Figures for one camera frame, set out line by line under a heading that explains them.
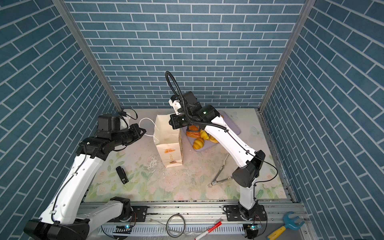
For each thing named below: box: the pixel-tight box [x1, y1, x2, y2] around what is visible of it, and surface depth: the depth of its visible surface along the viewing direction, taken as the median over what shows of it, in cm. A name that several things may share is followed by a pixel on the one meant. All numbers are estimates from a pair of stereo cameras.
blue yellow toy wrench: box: [266, 211, 305, 240], surface depth 71 cm
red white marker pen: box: [194, 218, 223, 240], surface depth 71 cm
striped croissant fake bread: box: [200, 129, 210, 141], surface depth 99 cm
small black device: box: [116, 166, 129, 185], surface depth 86 cm
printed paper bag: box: [153, 113, 183, 168], surface depth 79 cm
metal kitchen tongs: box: [207, 153, 233, 188], surface depth 88 cm
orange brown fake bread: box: [186, 125, 201, 138], surface depth 104 cm
